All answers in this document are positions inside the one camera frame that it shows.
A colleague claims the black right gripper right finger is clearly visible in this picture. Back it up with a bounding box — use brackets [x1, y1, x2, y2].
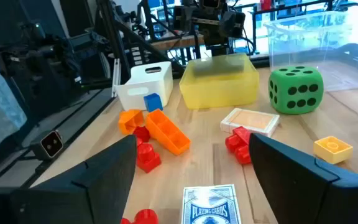
[248, 133, 358, 224]

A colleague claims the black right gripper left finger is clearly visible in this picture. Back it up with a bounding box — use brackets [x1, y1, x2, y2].
[0, 134, 137, 224]

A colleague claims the red double brick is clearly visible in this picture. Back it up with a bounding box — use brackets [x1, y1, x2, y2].
[135, 138, 162, 174]
[224, 126, 253, 166]
[120, 208, 160, 224]

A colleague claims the blue playing card box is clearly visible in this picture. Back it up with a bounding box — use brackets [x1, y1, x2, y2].
[181, 184, 242, 224]

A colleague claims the long orange brick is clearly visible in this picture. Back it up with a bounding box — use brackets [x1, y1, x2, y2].
[145, 108, 192, 156]

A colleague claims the blue brick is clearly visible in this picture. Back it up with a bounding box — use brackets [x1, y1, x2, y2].
[143, 93, 164, 113]

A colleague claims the yellow small brick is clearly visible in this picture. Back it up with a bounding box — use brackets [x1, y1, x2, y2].
[313, 135, 354, 165]

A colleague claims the small red brick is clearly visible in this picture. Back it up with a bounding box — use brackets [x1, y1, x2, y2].
[132, 126, 151, 143]

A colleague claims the angled orange brick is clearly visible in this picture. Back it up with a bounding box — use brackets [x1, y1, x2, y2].
[118, 109, 145, 136]

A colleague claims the green foam die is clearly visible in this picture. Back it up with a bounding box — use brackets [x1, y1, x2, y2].
[267, 65, 325, 115]

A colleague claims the white plastic bin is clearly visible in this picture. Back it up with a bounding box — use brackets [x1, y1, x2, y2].
[114, 61, 174, 111]

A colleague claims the yellow translucent tray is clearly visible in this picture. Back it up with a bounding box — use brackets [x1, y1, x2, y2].
[179, 53, 260, 110]

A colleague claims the clear plastic bin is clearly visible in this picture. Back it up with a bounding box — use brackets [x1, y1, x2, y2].
[263, 11, 358, 93]

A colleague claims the wooden background table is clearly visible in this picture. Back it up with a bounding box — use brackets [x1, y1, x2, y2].
[150, 33, 205, 51]

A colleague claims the small black camera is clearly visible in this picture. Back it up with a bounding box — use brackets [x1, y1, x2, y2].
[29, 129, 65, 161]

